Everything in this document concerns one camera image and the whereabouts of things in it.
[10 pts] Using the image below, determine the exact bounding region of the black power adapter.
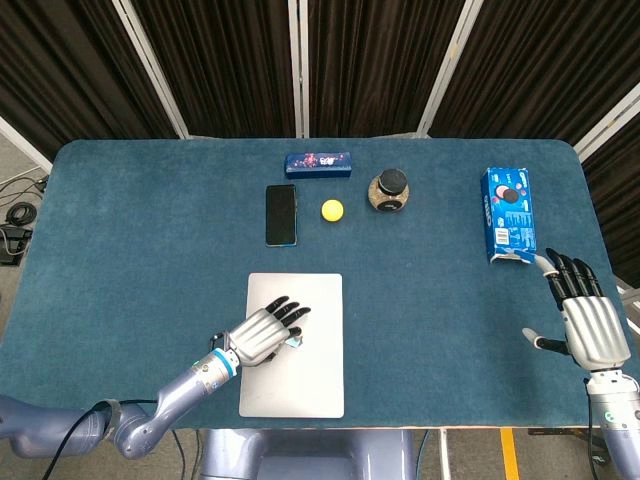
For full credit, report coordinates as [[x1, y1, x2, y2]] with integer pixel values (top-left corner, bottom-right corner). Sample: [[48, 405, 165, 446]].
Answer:
[[0, 224, 34, 266]]

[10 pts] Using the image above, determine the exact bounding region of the black smartphone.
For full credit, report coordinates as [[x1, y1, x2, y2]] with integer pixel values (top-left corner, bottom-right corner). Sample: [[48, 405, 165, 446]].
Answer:
[[264, 183, 298, 247]]

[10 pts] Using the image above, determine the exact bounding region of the black coiled cable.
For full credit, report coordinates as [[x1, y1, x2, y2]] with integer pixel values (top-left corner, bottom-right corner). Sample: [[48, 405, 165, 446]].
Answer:
[[5, 202, 39, 226]]

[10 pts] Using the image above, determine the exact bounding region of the glass jar black lid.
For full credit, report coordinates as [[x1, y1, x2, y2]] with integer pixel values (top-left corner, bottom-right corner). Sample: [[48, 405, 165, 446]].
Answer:
[[368, 168, 411, 212]]

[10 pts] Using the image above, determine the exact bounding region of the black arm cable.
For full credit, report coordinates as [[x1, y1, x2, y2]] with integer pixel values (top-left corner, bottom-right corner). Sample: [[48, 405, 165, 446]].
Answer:
[[585, 379, 602, 480], [47, 398, 162, 480]]

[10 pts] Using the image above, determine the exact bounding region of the blue felt table cover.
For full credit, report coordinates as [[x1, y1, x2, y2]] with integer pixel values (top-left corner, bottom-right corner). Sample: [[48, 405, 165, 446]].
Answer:
[[0, 138, 634, 432]]

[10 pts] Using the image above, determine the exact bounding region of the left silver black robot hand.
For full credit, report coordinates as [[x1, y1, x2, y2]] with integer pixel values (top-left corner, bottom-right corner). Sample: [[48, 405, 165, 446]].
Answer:
[[222, 296, 312, 368]]

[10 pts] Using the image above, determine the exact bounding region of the thin black hanging cable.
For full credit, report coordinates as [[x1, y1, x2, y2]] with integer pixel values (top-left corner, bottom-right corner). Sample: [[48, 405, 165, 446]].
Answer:
[[171, 430, 189, 480]]

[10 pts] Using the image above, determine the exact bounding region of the dark blue rectangular box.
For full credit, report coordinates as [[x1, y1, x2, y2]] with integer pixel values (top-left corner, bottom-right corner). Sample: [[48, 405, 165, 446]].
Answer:
[[284, 151, 354, 180]]

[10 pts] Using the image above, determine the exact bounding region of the white table leg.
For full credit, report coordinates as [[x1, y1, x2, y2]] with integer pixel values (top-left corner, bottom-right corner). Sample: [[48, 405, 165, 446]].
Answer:
[[438, 429, 452, 480]]

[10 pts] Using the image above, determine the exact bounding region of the thin grey floor cable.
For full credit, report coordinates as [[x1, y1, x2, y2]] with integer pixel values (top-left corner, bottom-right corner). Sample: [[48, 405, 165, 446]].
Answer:
[[0, 172, 49, 201]]

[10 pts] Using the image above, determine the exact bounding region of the thin blue cable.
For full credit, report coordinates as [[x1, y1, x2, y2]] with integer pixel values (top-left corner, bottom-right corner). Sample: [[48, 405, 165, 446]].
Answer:
[[417, 429, 432, 480]]

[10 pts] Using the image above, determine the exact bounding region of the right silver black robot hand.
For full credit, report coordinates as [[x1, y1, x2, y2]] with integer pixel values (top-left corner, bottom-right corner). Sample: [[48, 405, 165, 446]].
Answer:
[[522, 248, 632, 372]]

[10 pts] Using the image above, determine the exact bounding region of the silver closed laptop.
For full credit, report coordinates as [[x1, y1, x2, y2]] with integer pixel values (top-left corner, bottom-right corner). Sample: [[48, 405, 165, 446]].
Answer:
[[238, 272, 346, 419]]

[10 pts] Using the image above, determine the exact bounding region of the dark curtain partition panel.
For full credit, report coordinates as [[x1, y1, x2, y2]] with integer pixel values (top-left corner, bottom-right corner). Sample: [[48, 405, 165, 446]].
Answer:
[[0, 0, 189, 151], [298, 0, 481, 137], [428, 0, 640, 146], [119, 0, 304, 139], [574, 94, 640, 289]]

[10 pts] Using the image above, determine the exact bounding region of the lavender robot torso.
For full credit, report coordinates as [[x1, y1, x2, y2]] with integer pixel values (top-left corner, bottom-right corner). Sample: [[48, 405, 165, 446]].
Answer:
[[199, 428, 416, 480]]

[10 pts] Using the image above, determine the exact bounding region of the blue Oreo cookie box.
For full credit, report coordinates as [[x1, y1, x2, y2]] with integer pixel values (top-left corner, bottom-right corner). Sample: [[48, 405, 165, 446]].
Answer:
[[480, 166, 539, 265]]

